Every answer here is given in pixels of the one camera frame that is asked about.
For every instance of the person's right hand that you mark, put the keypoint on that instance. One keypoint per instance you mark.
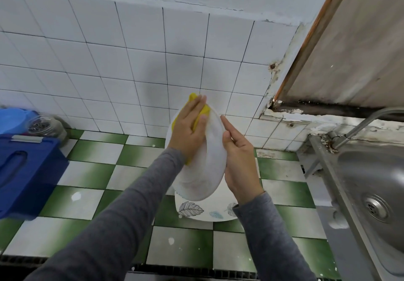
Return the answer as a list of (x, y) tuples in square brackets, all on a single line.
[(243, 167)]

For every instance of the person's left hand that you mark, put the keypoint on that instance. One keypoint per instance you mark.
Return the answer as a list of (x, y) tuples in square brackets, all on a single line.
[(186, 135)]

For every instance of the rose plate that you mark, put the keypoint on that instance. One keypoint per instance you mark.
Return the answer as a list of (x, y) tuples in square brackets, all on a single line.
[(205, 164)]

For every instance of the person's right forearm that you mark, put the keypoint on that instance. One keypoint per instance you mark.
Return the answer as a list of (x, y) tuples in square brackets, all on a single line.
[(274, 240)]

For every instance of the metal faucet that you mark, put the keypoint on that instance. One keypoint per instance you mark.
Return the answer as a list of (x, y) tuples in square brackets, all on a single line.
[(363, 125)]

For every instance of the stainless steel sink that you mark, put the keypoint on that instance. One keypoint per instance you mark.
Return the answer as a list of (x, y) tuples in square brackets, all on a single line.
[(372, 195)]

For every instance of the glass jar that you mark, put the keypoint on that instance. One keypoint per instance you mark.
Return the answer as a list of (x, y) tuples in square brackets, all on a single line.
[(45, 126)]

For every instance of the blue plastic box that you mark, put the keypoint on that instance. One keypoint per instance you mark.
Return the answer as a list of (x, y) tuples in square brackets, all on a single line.
[(28, 173)]

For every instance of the blue plastic bowl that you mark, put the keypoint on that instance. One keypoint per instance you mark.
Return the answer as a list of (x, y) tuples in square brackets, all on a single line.
[(16, 120)]

